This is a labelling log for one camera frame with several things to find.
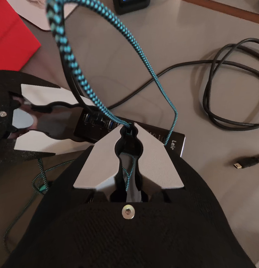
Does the black usb cable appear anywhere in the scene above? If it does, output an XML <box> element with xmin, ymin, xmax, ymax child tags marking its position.
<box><xmin>67</xmin><ymin>38</ymin><xmax>259</xmax><ymax>170</ymax></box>

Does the white document stand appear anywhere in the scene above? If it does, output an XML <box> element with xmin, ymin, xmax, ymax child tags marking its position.
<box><xmin>6</xmin><ymin>0</ymin><xmax>77</xmax><ymax>31</ymax></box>

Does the red plastic sheet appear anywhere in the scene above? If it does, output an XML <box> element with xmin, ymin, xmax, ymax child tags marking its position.
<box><xmin>0</xmin><ymin>0</ymin><xmax>41</xmax><ymax>71</ymax></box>

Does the black usb hub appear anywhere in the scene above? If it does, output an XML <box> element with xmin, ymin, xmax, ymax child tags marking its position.
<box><xmin>73</xmin><ymin>108</ymin><xmax>186</xmax><ymax>157</ymax></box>

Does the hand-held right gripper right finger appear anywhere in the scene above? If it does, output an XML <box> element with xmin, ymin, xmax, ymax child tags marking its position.
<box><xmin>129</xmin><ymin>122</ymin><xmax>186</xmax><ymax>201</ymax></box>

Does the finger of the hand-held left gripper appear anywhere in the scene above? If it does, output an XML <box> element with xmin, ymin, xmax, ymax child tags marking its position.
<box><xmin>14</xmin><ymin>130</ymin><xmax>95</xmax><ymax>156</ymax></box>
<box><xmin>20</xmin><ymin>84</ymin><xmax>96</xmax><ymax>112</ymax></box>

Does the teal braided usb cable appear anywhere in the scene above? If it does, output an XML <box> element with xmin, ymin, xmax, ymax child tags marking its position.
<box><xmin>3</xmin><ymin>0</ymin><xmax>178</xmax><ymax>255</ymax></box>

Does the black battery charging case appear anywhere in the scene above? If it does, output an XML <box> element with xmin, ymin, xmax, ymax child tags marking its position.
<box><xmin>113</xmin><ymin>0</ymin><xmax>151</xmax><ymax>15</ymax></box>

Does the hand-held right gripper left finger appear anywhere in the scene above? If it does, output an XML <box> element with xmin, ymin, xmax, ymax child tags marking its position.
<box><xmin>73</xmin><ymin>125</ymin><xmax>130</xmax><ymax>201</ymax></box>

